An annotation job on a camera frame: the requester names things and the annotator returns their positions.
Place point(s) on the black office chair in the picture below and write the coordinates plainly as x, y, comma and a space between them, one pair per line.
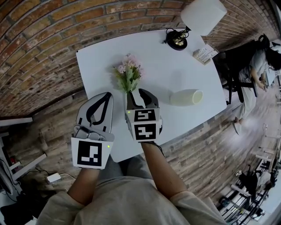
232, 66

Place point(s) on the person's right forearm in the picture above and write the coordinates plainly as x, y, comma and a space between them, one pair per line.
162, 171

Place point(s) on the person's left forearm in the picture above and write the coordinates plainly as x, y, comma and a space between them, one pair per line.
84, 186

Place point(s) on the pink artificial flowers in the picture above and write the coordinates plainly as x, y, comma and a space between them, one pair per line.
129, 77

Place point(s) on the person's grey trousers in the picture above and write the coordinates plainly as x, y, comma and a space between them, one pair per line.
131, 167

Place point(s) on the white shade table lamp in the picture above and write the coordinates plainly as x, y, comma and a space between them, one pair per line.
202, 15

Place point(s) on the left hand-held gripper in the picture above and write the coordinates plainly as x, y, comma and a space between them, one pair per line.
90, 153

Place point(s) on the white desk frame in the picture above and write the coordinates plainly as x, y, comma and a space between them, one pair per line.
28, 167

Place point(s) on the white table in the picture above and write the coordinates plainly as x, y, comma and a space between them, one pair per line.
166, 66

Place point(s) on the white vase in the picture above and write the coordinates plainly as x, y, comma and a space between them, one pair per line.
184, 97

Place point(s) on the white power adapter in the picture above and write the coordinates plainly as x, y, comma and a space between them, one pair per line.
54, 177

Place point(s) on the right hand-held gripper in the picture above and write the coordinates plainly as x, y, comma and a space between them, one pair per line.
145, 125

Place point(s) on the person's beige shirt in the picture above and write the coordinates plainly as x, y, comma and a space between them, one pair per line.
131, 204

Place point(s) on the white metal rack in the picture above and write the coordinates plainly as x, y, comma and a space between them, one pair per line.
241, 202

